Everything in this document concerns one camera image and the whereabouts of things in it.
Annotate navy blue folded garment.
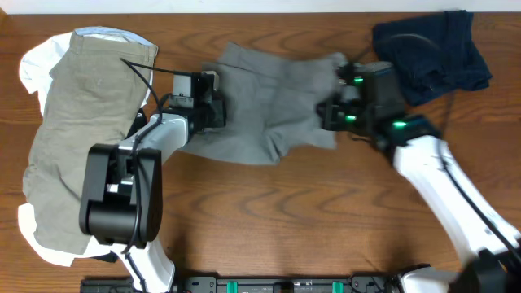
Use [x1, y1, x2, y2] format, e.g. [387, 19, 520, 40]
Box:
[372, 10, 493, 106]

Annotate light blue garment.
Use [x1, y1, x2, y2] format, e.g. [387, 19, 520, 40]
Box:
[74, 26, 153, 46]

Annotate grey shorts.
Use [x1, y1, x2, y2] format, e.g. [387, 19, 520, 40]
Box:
[182, 43, 347, 165]

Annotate white garment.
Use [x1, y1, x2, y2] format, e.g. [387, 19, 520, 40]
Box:
[16, 32, 155, 269]

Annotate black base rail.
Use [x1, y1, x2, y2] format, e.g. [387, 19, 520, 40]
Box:
[79, 275, 408, 293]

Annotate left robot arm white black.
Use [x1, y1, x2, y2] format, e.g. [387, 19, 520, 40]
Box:
[79, 71, 226, 292]

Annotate dark teal garment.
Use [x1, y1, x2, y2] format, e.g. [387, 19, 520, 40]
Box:
[126, 108, 148, 138]

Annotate khaki shorts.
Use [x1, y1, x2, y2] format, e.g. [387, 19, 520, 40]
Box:
[22, 31, 160, 256]

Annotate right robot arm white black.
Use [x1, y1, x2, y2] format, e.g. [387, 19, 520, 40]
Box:
[317, 62, 520, 292]

